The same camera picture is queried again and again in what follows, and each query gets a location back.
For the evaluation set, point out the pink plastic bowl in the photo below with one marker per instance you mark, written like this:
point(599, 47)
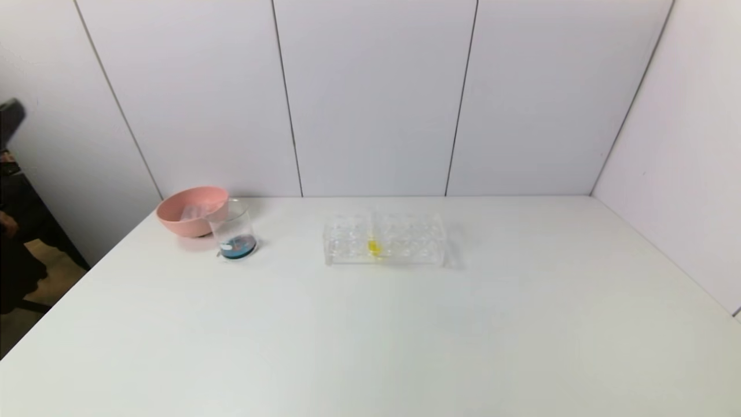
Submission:
point(179, 217)

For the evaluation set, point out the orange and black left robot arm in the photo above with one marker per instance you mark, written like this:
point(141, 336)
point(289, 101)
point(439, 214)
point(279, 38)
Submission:
point(8, 119)

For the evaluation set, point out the clear acrylic test tube rack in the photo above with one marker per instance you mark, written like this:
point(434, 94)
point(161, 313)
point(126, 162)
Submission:
point(428, 243)

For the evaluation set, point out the clear glass beaker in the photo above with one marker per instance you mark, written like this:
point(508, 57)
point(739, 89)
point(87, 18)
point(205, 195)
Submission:
point(231, 223)

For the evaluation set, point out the test tube with yellow pigment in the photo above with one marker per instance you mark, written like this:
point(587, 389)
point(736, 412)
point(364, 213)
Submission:
point(374, 247)

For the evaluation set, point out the test tube with blue pigment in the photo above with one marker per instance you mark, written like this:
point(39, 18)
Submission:
point(195, 211)

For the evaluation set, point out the bare person hand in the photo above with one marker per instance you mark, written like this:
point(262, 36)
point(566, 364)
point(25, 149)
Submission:
point(7, 223)

